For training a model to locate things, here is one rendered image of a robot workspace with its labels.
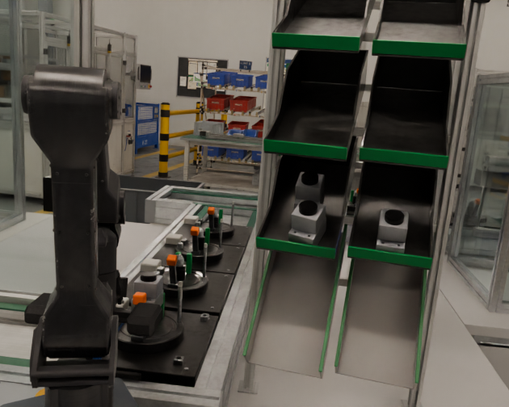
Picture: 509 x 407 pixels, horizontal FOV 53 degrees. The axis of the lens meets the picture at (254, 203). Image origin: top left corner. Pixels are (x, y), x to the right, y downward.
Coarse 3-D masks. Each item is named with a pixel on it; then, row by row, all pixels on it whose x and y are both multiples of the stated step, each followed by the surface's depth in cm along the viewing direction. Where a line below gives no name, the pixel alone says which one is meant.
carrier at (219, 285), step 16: (160, 272) 123; (176, 272) 120; (192, 272) 127; (208, 272) 133; (128, 288) 119; (176, 288) 116; (192, 288) 117; (208, 288) 122; (224, 288) 123; (176, 304) 112; (192, 304) 113; (208, 304) 113; (224, 304) 116
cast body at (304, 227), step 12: (300, 204) 82; (312, 204) 82; (300, 216) 81; (312, 216) 81; (324, 216) 84; (300, 228) 82; (312, 228) 81; (324, 228) 85; (288, 240) 83; (300, 240) 82; (312, 240) 81
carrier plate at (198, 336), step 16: (192, 320) 105; (208, 320) 106; (192, 336) 99; (208, 336) 99; (160, 352) 92; (176, 352) 92; (192, 352) 93; (128, 368) 86; (144, 368) 86; (160, 368) 87; (176, 368) 87; (192, 368) 87; (176, 384) 86; (192, 384) 85
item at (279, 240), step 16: (352, 144) 100; (288, 160) 100; (304, 160) 105; (320, 160) 104; (352, 160) 92; (288, 176) 101; (336, 176) 100; (352, 176) 98; (272, 192) 91; (288, 192) 97; (336, 192) 96; (272, 208) 91; (288, 208) 93; (336, 208) 92; (272, 224) 89; (288, 224) 89; (336, 224) 88; (256, 240) 84; (272, 240) 83; (320, 240) 85; (336, 240) 82; (320, 256) 82
